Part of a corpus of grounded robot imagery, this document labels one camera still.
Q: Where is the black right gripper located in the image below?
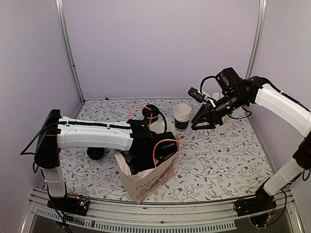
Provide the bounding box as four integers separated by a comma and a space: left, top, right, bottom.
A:
191, 91, 247, 130

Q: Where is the stack of black paper cups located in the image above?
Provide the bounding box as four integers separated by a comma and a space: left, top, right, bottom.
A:
173, 103, 192, 132

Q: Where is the paper takeout bag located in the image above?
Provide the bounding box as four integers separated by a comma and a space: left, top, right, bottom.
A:
115, 111, 186, 204

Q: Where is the single black cup lid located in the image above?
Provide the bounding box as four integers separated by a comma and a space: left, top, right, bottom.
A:
142, 104, 159, 118

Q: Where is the stack of black cup lids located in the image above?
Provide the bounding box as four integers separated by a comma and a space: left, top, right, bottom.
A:
86, 147, 105, 160

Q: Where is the single black paper cup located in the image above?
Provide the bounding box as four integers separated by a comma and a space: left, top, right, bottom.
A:
146, 115, 158, 123

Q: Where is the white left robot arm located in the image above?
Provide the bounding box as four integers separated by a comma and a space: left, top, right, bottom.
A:
35, 109, 179, 211

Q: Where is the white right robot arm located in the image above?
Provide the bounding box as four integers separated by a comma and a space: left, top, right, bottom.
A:
188, 67, 311, 212

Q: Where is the white cup with straws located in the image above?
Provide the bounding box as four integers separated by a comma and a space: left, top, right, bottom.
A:
212, 92, 231, 135

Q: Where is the floral tablecloth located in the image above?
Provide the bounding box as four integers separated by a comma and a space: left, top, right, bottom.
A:
60, 109, 273, 203

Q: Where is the black right gripper camera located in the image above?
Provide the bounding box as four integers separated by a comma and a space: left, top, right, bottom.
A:
188, 87, 215, 107

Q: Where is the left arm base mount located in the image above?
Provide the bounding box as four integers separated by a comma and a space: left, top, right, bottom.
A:
47, 194, 89, 216

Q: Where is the aluminium front rail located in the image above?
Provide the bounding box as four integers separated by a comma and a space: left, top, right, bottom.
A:
22, 188, 304, 233

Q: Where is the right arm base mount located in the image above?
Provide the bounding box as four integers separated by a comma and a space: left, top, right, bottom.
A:
233, 186, 276, 228

